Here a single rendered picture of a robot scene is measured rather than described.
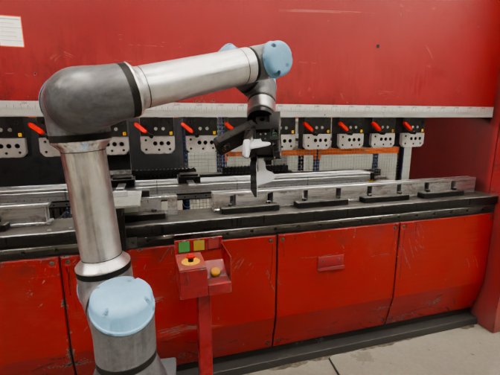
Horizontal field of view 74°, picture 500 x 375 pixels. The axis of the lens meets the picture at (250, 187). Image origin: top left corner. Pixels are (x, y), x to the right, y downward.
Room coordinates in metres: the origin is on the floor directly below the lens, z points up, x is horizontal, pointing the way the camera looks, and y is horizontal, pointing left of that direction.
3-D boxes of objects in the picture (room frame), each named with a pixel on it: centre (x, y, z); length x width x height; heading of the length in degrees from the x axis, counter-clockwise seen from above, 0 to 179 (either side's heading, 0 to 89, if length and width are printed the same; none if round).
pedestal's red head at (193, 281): (1.24, 0.19, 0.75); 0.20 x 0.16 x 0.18; 108
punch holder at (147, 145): (1.55, 0.43, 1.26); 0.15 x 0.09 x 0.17; 106
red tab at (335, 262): (1.63, -0.43, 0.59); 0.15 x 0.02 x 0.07; 106
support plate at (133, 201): (1.36, 0.56, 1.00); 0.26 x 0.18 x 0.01; 16
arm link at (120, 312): (0.59, 0.25, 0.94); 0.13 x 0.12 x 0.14; 35
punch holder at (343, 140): (1.82, -0.53, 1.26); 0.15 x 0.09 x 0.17; 106
